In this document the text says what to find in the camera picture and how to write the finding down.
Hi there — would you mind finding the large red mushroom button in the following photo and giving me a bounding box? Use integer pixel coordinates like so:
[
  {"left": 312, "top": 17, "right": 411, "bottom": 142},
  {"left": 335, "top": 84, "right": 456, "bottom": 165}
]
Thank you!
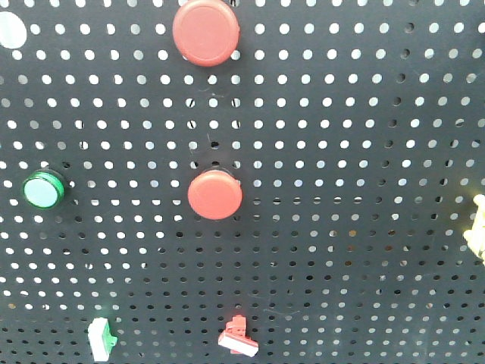
[{"left": 172, "top": 0, "right": 240, "bottom": 67}]

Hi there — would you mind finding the red mushroom push button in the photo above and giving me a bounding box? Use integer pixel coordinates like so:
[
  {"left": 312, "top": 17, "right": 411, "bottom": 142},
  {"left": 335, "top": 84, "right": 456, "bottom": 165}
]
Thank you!
[{"left": 187, "top": 170, "right": 243, "bottom": 220}]

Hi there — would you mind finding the red-white rotary knob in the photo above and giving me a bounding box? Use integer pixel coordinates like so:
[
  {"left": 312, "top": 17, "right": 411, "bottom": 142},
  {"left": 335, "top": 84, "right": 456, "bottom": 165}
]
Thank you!
[{"left": 217, "top": 315, "right": 259, "bottom": 357}]

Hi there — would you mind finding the green push button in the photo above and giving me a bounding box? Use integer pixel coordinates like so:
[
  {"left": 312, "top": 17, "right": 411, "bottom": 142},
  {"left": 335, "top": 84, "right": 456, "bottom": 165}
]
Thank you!
[{"left": 22, "top": 169, "right": 66, "bottom": 209}]

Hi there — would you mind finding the green-white rotary knob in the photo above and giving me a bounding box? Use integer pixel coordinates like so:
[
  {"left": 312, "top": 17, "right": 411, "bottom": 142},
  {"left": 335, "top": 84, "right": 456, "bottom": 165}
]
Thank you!
[{"left": 88, "top": 317, "right": 117, "bottom": 362}]

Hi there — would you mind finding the yellow toggle switch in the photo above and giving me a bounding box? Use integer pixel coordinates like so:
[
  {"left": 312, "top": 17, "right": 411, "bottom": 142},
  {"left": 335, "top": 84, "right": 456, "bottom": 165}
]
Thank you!
[{"left": 463, "top": 194, "right": 484, "bottom": 263}]

